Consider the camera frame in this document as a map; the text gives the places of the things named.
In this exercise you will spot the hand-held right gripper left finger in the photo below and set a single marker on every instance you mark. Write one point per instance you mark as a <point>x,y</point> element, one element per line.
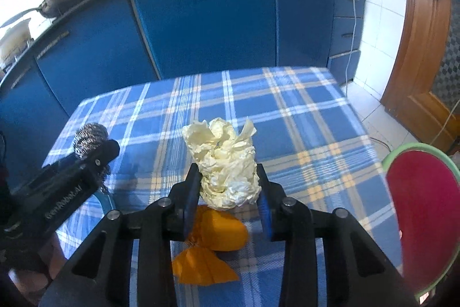
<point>192,199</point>

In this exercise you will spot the blue kitchen cabinet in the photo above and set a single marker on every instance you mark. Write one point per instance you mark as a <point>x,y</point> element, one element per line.
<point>201,23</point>

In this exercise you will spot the orange plastic wrapper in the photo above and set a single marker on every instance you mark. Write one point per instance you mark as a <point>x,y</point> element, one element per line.
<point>222,231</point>

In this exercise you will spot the blue drawer unit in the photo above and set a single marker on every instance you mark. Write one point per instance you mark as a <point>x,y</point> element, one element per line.
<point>345,8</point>

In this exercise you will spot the cream paper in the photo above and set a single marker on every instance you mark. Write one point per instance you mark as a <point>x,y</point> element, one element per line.
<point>222,163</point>

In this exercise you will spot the red bin with green rim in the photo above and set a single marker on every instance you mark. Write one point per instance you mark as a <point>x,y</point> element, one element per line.
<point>424,206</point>

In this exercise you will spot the wooden door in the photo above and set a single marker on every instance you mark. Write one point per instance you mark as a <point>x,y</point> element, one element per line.
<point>413,59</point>

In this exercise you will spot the person's left forearm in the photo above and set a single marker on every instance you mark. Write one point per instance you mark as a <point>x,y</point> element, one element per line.
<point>55,256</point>

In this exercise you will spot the steel wool scrubber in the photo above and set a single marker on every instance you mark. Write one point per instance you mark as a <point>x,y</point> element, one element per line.
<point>88,136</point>

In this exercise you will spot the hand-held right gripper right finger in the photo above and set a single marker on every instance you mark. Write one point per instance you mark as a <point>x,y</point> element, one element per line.
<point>265,210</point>

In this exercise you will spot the white cooking pot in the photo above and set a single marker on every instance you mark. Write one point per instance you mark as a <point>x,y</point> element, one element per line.
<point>12,41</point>

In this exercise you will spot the blue plaid tablecloth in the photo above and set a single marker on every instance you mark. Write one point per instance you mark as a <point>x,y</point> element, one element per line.
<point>294,120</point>

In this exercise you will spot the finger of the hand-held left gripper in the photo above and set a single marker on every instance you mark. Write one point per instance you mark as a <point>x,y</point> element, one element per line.
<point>104,152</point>

